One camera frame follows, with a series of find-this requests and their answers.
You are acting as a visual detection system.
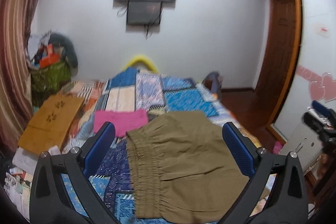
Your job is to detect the olive green pants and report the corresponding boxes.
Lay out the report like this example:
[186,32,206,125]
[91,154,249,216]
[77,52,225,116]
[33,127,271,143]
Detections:
[126,111,249,223]

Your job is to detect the white clothes and papers pile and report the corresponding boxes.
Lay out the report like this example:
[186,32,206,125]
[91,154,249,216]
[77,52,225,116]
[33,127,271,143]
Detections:
[3,146,62,221]

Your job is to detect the white wardrobe with stickers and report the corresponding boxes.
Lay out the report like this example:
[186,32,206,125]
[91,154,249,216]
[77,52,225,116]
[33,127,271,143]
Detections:
[273,0,335,170]

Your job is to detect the pink item on floor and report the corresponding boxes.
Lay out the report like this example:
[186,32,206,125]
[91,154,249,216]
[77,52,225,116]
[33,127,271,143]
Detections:
[272,140,283,155]

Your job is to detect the brown wooden door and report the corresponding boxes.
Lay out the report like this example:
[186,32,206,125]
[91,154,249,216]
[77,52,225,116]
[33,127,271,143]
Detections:
[255,0,295,110]

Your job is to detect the brown cardboard box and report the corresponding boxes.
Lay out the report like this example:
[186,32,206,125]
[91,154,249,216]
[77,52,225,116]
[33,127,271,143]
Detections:
[18,95,84,155]

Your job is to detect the pink folded cloth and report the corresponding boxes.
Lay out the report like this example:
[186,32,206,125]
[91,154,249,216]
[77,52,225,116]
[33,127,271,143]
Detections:
[93,109,148,138]

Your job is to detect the grey blue backpack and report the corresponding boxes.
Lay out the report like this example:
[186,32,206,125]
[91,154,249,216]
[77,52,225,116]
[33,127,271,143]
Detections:
[202,72,223,98]

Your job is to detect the green patterned bag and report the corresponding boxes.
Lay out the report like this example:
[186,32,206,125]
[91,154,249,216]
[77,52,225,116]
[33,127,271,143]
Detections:
[30,61,71,93]

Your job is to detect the orange box on pile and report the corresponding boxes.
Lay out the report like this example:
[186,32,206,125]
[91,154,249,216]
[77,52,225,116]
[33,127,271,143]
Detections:
[39,53,60,69]

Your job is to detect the blue patchwork bedspread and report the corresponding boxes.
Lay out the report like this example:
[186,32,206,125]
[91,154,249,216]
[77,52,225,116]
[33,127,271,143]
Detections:
[58,68,261,223]

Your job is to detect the grey cloth on pile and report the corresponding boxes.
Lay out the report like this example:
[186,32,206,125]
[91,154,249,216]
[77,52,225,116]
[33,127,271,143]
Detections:
[49,32,78,69]

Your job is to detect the yellow headboard cushion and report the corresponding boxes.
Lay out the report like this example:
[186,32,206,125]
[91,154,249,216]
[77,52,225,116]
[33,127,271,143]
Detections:
[122,55,159,73]

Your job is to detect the striped red curtain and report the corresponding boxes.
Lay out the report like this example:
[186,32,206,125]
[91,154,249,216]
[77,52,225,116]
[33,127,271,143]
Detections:
[1,0,38,151]

